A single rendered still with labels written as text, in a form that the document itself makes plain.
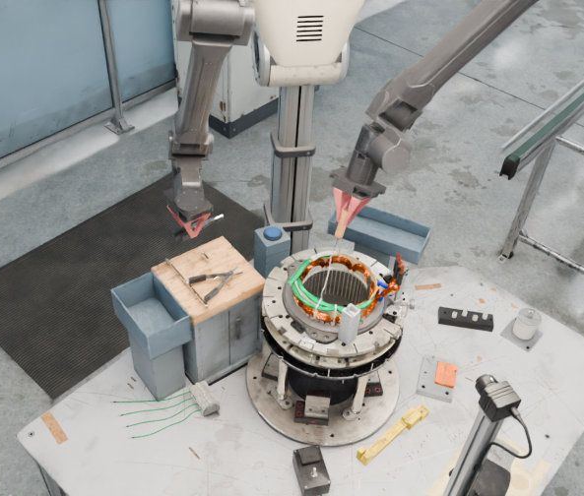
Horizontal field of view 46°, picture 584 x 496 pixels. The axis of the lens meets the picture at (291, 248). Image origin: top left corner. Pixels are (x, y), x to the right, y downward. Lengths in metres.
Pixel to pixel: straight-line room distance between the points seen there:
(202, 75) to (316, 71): 0.55
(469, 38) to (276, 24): 0.50
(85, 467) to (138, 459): 0.12
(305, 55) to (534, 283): 2.01
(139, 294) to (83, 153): 2.29
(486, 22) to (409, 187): 2.51
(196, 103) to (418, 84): 0.39
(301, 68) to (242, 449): 0.90
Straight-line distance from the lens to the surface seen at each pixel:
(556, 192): 3.93
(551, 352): 2.00
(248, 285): 1.58
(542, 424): 1.85
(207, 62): 1.12
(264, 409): 1.69
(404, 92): 1.28
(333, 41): 1.63
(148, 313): 1.65
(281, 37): 1.59
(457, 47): 1.24
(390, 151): 1.24
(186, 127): 1.29
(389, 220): 1.83
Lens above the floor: 2.22
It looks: 43 degrees down
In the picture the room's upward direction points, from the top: 4 degrees clockwise
